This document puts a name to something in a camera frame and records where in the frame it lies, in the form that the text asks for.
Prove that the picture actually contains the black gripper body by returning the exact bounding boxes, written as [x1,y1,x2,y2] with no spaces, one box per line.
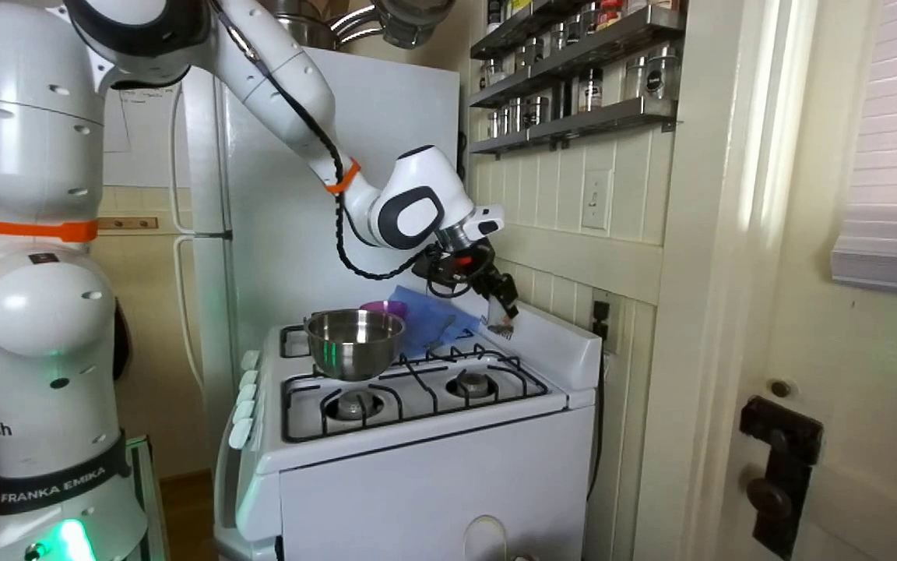
[418,226,499,305]

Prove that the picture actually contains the square glass spice bottle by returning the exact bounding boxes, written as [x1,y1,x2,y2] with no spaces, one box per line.
[490,305,521,341]

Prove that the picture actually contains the black stove grate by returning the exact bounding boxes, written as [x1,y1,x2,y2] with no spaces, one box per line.
[278,322,318,362]
[278,346,554,445]

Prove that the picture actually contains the white gas stove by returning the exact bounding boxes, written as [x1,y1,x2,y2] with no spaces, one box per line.
[213,276,607,561]

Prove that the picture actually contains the blue cloth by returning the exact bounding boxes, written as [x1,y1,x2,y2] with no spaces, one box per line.
[383,282,487,362]

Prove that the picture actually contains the purple plastic cup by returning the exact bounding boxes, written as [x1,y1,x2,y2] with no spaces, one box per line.
[358,296,412,327]

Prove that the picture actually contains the stainless steel pot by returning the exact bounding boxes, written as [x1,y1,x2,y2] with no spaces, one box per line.
[305,305,412,382]

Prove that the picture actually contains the glass spice jar steel cap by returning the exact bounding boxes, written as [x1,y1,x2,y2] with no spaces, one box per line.
[522,87,561,127]
[622,42,681,102]

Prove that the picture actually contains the white refrigerator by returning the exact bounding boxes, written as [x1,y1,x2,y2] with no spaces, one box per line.
[169,42,464,478]

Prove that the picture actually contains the black door lock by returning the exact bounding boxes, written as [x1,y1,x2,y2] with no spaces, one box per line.
[737,393,828,561]

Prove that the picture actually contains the cream panel door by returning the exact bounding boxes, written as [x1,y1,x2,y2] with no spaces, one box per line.
[756,0,897,561]

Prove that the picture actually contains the white window blind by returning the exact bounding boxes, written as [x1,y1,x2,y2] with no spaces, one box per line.
[828,0,897,301]

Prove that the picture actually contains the wall outlet with black plug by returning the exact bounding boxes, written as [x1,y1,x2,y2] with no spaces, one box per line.
[588,292,618,344]

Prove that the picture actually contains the black corrugated cable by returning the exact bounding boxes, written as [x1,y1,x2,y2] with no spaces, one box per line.
[331,153,441,282]

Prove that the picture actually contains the cream light switch plate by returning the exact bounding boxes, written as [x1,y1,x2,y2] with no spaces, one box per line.
[580,166,614,233]

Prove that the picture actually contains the steel wall spice rack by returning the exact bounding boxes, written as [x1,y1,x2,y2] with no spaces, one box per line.
[464,0,692,161]

